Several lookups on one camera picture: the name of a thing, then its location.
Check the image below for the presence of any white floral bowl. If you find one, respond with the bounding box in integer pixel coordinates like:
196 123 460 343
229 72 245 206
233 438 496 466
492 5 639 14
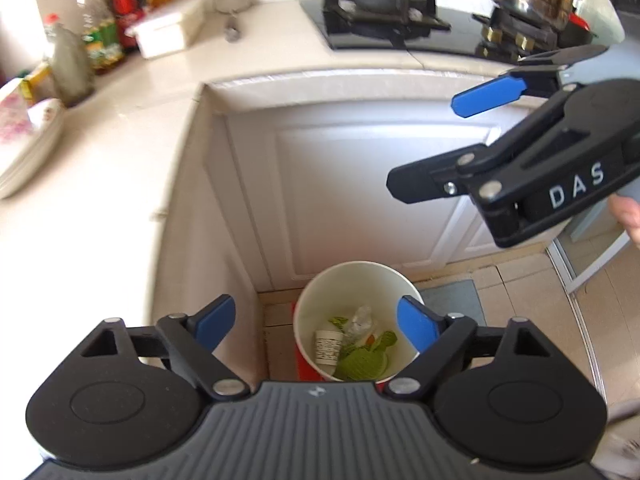
0 100 36 147
0 77 28 111

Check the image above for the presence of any white and red trash bin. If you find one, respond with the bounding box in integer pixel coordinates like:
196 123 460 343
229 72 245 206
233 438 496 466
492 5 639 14
292 260 426 395

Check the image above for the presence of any green label oil bottle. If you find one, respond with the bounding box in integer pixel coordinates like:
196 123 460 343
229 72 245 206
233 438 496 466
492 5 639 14
75 0 126 73

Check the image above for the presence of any curly green cabbage piece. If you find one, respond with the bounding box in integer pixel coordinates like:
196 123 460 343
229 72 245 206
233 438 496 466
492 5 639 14
336 345 392 382
372 329 399 352

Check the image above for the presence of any white cabinet front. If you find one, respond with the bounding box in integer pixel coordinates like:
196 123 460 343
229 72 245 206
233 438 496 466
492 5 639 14
150 85 261 386
202 82 571 293

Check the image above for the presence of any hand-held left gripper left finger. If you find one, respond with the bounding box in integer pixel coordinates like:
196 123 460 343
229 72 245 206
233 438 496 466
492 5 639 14
75 294 251 402

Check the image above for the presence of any grey floor mat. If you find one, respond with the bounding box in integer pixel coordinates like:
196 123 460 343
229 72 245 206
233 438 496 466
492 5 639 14
417 280 488 328

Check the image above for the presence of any light grey clothing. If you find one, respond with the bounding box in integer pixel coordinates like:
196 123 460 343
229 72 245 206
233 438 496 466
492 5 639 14
595 400 640 480

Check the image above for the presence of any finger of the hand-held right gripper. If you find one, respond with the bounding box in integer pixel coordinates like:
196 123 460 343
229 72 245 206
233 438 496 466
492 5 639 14
386 85 581 206
451 44 611 119

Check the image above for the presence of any black gas stove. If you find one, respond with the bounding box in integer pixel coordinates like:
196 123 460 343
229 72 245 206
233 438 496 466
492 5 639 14
300 0 601 66

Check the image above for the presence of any clear glass bottle red cap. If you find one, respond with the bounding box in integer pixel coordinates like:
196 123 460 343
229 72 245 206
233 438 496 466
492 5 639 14
42 14 96 108

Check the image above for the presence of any glass sliding door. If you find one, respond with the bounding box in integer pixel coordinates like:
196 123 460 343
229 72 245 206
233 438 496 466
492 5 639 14
545 195 640 291

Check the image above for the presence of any white paper cup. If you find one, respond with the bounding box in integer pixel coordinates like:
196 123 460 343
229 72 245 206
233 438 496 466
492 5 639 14
315 329 344 367

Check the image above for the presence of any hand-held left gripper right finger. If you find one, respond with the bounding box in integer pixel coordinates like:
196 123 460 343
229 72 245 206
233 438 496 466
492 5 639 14
382 296 558 401

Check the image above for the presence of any clear plastic wrap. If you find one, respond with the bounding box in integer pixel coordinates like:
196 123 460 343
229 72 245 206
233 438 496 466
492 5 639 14
344 305 377 343

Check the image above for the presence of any white plastic lidded box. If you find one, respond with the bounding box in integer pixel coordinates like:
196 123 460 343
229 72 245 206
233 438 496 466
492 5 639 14
125 0 207 59

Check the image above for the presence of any person's right hand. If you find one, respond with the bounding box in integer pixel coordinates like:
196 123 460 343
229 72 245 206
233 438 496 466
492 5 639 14
609 195 640 247

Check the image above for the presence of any metal skimmer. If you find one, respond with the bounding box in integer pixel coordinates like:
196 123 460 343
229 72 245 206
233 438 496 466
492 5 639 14
216 0 257 43

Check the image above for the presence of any white floral plate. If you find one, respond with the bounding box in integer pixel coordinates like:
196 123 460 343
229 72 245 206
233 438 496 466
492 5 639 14
0 160 61 200
0 97 66 171
0 130 65 188

